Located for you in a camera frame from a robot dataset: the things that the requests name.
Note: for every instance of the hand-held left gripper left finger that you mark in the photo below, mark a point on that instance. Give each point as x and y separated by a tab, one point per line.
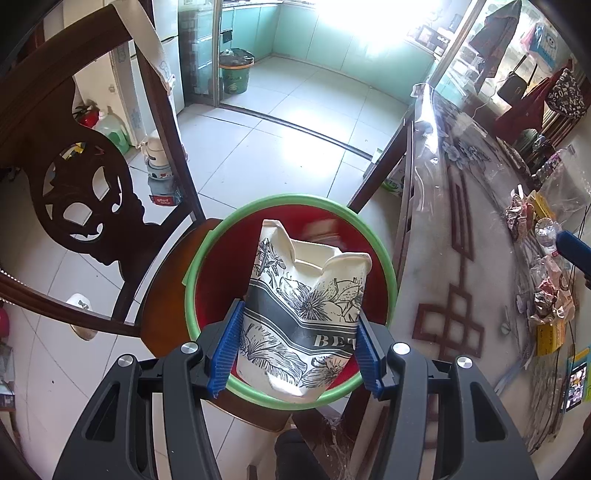
226	350

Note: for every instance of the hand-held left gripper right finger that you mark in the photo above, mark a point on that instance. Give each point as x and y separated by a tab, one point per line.
369	357

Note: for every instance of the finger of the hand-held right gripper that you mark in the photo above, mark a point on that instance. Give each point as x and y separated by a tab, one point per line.
575	251

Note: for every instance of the clear plastic bottle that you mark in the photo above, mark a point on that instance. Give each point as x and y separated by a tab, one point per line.
547	233

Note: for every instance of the red bucket with green rim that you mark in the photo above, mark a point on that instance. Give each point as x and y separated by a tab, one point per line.
217	286

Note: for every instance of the snack wrapper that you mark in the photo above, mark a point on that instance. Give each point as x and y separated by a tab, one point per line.
549	295
519	217

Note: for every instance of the floral print paper cup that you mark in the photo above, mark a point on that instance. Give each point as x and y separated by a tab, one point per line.
300	323

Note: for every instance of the yellow packet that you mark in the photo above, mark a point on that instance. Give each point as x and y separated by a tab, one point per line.
551	339
541	205

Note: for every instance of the green trash bin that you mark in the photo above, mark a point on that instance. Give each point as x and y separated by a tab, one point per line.
235	76

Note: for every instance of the smartphone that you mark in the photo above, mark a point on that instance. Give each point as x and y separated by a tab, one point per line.
576	385

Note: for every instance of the red bag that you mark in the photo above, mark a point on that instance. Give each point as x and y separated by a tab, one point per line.
524	115

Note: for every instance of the white floral cup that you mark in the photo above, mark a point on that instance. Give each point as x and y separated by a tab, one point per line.
81	307

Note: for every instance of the carved dark wooden chair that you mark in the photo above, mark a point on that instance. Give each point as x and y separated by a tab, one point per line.
115	240

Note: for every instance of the patterned tote bag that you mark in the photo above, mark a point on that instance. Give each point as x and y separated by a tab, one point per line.
565	92

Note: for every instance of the black handbag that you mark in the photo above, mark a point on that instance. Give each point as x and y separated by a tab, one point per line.
512	87

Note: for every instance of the white electric kettle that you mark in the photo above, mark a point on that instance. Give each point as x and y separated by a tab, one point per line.
159	154

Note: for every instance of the blue and white plastic bag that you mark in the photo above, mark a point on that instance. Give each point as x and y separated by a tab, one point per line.
547	44

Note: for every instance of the hanging dark red coat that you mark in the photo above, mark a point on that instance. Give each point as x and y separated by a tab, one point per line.
496	37

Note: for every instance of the green liquid jug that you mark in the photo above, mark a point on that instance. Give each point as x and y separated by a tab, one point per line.
113	134

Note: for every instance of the red fire extinguisher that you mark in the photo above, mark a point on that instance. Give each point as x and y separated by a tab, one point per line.
87	116

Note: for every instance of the glass sliding door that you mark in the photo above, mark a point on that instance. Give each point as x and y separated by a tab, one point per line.
198	55

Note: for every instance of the white printed cloth strip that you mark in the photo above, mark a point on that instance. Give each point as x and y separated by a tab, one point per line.
143	41

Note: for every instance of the teal kitchen cabinet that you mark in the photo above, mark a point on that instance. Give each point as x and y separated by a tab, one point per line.
300	32

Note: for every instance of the white refrigerator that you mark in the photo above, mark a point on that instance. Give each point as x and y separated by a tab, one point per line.
168	27

